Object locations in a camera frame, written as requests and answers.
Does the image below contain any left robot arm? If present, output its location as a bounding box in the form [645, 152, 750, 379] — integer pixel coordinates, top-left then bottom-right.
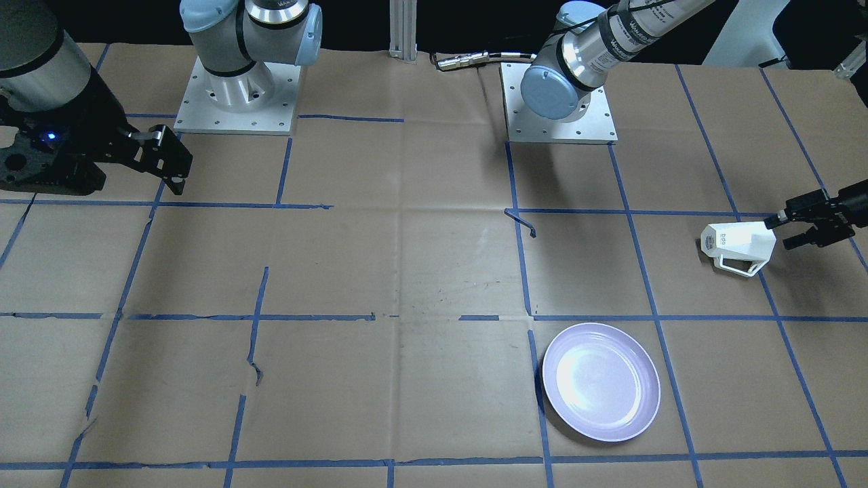
[519, 1, 867, 250]

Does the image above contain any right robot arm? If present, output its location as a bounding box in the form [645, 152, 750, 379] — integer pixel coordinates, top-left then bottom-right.
[1, 1, 193, 197]

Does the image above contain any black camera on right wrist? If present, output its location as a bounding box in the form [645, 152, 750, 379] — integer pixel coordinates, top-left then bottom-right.
[1, 97, 106, 197]

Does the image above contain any purple plate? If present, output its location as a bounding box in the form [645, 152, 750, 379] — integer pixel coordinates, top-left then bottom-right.
[540, 322, 663, 443]

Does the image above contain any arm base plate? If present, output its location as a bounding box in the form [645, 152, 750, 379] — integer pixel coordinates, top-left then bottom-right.
[501, 62, 619, 144]
[174, 60, 303, 136]

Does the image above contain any aluminium frame post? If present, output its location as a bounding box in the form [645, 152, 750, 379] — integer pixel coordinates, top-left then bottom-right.
[388, 0, 418, 64]

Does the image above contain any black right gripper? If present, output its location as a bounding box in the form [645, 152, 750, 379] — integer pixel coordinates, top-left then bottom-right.
[41, 68, 193, 197]

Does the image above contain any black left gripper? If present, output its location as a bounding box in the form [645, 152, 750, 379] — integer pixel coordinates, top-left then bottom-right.
[764, 180, 867, 250]

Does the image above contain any white faceted cup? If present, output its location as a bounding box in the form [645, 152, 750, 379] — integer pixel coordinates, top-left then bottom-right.
[698, 222, 777, 277]

